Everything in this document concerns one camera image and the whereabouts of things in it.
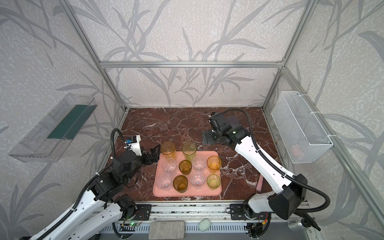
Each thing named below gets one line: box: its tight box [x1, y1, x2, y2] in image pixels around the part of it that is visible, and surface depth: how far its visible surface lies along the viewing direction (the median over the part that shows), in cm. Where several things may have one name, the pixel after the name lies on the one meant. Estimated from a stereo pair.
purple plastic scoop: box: [256, 174, 264, 192], surface depth 83 cm
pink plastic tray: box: [152, 151, 222, 197], surface depth 83 cm
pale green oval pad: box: [198, 219, 211, 232], surface depth 70 cm
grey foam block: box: [148, 220, 186, 240], surface depth 68 cm
